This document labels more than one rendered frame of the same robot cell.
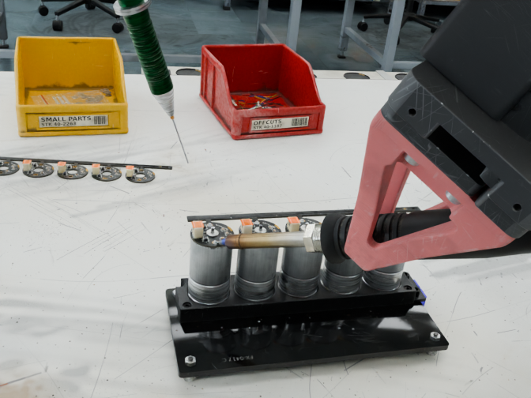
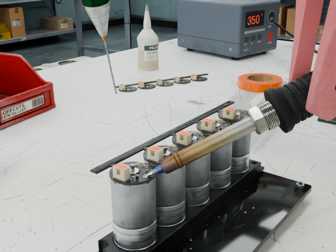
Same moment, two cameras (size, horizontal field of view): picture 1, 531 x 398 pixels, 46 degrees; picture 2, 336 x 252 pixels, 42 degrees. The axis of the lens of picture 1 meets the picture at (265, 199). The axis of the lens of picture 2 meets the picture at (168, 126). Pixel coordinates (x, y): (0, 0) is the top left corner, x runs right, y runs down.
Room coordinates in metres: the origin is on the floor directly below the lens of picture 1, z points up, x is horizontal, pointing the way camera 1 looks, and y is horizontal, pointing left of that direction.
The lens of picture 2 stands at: (0.12, 0.14, 0.92)
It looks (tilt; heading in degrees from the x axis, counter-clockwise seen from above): 21 degrees down; 324
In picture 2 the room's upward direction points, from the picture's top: straight up
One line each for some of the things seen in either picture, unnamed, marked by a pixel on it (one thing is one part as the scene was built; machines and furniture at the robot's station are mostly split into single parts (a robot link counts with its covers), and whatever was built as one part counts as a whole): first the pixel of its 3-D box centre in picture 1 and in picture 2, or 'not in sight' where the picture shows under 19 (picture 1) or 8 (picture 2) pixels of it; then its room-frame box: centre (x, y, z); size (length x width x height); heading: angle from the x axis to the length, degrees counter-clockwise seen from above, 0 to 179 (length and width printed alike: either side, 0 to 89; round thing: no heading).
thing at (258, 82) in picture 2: not in sight; (260, 82); (0.52, -0.31, 0.76); 0.06 x 0.06 x 0.01
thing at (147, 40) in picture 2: not in sight; (147, 37); (0.70, -0.25, 0.80); 0.03 x 0.03 x 0.10
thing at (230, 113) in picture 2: not in sight; (230, 113); (0.33, -0.07, 0.82); 0.01 x 0.01 x 0.01; 17
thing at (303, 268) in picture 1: (301, 262); (191, 173); (0.32, -0.03, 0.79); 0.02 x 0.02 x 0.05
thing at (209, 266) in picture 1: (209, 268); (134, 211); (0.30, 0.03, 0.79); 0.02 x 0.02 x 0.05
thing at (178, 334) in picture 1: (303, 322); (213, 225); (0.30, -0.03, 0.76); 0.16 x 0.07 x 0.01; 107
